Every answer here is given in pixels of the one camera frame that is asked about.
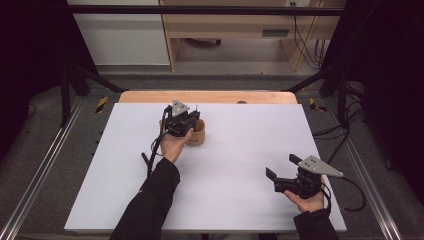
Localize black horizontal bar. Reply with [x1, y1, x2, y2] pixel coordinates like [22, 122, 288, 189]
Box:
[66, 4, 346, 17]

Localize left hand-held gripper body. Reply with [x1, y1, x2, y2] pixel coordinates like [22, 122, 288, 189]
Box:
[163, 99, 194, 138]

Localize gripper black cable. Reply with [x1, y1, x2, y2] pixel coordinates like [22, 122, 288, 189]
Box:
[321, 175, 367, 213]
[146, 105, 173, 179]

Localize wooden table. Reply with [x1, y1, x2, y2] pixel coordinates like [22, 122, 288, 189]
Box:
[118, 90, 298, 105]

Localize yellow-handled tool left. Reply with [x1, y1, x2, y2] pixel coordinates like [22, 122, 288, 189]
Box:
[95, 96, 109, 114]

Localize aluminium floor rail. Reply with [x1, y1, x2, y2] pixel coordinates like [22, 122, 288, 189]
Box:
[0, 96, 84, 240]
[324, 99, 403, 240]

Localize black curtain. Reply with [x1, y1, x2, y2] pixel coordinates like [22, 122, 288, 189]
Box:
[0, 0, 98, 161]
[321, 0, 424, 204]

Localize hanging black cables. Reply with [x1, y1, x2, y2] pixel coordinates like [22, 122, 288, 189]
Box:
[290, 1, 327, 70]

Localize brown cup with animal figure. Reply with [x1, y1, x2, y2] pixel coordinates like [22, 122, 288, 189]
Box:
[184, 118, 206, 147]

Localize yellow-handled tool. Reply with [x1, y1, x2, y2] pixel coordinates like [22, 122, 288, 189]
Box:
[95, 96, 109, 114]
[308, 97, 328, 113]

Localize black floor cables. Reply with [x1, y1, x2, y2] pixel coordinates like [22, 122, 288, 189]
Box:
[313, 81, 366, 164]

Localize white cabinet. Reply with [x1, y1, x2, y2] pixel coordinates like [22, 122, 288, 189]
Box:
[66, 0, 171, 66]

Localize black metal stand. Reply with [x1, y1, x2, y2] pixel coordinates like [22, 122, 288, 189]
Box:
[283, 64, 351, 129]
[59, 63, 129, 128]

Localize person's right hand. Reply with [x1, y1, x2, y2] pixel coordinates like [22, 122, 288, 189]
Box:
[283, 181, 327, 214]

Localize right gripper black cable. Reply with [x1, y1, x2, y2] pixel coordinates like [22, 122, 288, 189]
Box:
[321, 175, 367, 213]

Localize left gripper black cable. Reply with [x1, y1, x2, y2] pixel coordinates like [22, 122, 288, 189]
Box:
[146, 105, 173, 179]

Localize grey desk label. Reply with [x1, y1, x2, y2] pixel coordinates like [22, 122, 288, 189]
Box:
[262, 29, 290, 38]

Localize white table board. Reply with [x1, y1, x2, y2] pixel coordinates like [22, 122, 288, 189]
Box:
[64, 102, 348, 233]

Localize person's left hand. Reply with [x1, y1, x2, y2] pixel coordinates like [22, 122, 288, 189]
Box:
[159, 119, 195, 164]

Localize light wooden desk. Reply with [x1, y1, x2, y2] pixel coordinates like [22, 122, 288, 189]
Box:
[159, 0, 348, 72]

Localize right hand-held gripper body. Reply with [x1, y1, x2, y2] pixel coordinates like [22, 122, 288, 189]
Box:
[273, 155, 344, 199]

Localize yellow-handled tool right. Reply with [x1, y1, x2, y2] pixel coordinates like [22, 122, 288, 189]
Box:
[308, 97, 328, 113]

